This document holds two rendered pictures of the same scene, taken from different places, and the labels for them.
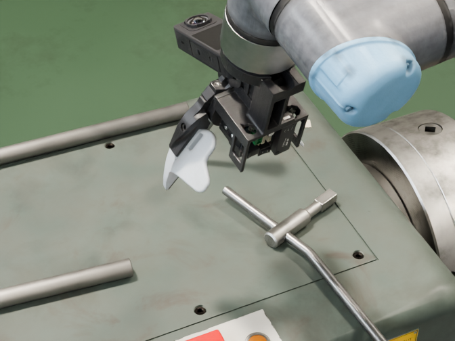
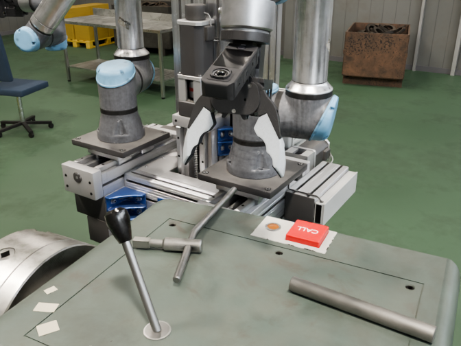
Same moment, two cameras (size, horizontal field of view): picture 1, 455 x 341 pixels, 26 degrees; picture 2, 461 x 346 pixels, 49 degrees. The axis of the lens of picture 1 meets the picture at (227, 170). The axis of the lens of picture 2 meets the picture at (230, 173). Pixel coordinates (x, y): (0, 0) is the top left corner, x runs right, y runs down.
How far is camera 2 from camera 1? 140 cm
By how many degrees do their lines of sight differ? 99
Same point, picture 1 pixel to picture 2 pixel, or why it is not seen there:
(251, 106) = (259, 68)
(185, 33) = (239, 73)
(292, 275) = (214, 236)
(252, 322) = (263, 233)
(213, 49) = (252, 53)
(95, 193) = not seen: outside the picture
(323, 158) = (90, 266)
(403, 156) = (51, 251)
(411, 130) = (11, 261)
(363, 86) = not seen: outside the picture
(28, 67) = not seen: outside the picture
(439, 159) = (41, 240)
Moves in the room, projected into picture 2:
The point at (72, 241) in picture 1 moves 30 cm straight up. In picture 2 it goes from (305, 332) to (323, 110)
